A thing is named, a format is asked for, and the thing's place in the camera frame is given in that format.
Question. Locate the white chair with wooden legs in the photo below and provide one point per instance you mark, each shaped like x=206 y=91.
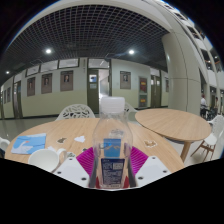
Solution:
x=213 y=136

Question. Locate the white plastic armchair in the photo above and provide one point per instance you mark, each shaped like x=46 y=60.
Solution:
x=3 y=144

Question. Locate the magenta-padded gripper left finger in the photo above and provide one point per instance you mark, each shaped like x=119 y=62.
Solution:
x=74 y=171

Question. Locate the white lattice-back chair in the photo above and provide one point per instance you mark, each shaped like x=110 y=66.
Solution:
x=130 y=108
x=76 y=111

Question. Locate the white cloud-shaped sticker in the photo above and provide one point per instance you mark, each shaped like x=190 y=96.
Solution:
x=80 y=139

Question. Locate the small pale outlined sticker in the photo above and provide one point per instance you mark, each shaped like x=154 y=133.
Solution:
x=150 y=143

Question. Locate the clear plastic water bottle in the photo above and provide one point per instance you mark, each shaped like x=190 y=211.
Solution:
x=112 y=133

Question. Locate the group of ceiling lights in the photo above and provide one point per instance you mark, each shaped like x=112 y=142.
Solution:
x=48 y=51

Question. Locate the small dark sticker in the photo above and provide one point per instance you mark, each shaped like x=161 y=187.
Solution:
x=61 y=140

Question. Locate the person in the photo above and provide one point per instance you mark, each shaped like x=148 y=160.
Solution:
x=203 y=103

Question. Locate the white ceramic mug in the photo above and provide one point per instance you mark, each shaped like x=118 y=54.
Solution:
x=43 y=159

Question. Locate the dark green open doorway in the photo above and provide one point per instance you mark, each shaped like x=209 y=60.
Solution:
x=93 y=96

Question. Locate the group of framed wall portraits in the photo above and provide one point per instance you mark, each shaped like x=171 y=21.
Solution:
x=66 y=80

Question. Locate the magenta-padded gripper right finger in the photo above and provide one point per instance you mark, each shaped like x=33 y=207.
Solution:
x=151 y=170

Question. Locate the blue printed paper leaflet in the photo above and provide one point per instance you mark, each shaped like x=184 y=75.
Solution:
x=29 y=143

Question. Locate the round wooden table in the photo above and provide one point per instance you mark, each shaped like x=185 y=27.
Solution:
x=171 y=121

